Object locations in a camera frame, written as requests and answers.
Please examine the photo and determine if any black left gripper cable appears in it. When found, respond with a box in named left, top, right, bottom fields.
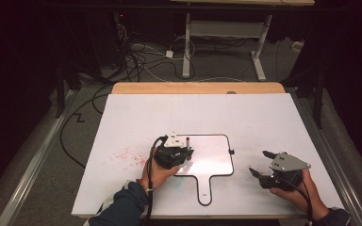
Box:
left=140, top=135, right=169, bottom=226

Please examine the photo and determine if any white power strip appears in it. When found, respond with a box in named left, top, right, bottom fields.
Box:
left=291, top=40, right=305, bottom=54

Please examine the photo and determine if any black floor cable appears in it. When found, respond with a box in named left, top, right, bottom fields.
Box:
left=59, top=84, right=112, bottom=169

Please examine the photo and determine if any tangle of black cables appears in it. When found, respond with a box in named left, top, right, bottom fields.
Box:
left=111, top=12, right=199, bottom=83

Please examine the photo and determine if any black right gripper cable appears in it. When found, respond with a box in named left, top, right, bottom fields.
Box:
left=282, top=177, right=315, bottom=226

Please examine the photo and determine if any white metal desk frame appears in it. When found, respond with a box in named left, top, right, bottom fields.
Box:
left=171, top=0, right=316, bottom=82

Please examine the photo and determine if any person's right hand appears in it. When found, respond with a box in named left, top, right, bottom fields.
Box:
left=270, top=169, right=330, bottom=221

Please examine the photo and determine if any black metal stand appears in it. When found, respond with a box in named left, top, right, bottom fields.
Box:
left=54, top=62, right=76, bottom=120
left=296, top=67, right=326, bottom=130

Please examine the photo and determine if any person's left hand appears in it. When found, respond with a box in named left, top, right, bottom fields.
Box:
left=140, top=158, right=182, bottom=191

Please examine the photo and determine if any white foam board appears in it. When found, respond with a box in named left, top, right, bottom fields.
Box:
left=71, top=93, right=347, bottom=218

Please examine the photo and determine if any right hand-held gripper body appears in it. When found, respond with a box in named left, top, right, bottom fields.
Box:
left=258, top=152, right=312, bottom=192

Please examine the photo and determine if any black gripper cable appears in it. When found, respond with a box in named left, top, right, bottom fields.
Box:
left=140, top=135, right=169, bottom=226
left=282, top=177, right=315, bottom=226

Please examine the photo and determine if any white handheld whiteboard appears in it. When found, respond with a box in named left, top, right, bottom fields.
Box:
left=173, top=134, right=236, bottom=207

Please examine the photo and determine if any aluminium rail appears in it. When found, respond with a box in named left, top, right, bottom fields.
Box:
left=290, top=89, right=362, bottom=226
left=0, top=89, right=78, bottom=226

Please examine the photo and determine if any wooden table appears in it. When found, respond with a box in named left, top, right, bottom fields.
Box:
left=78, top=82, right=310, bottom=220

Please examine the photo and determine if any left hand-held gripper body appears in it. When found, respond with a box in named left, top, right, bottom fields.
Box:
left=153, top=132, right=194, bottom=170

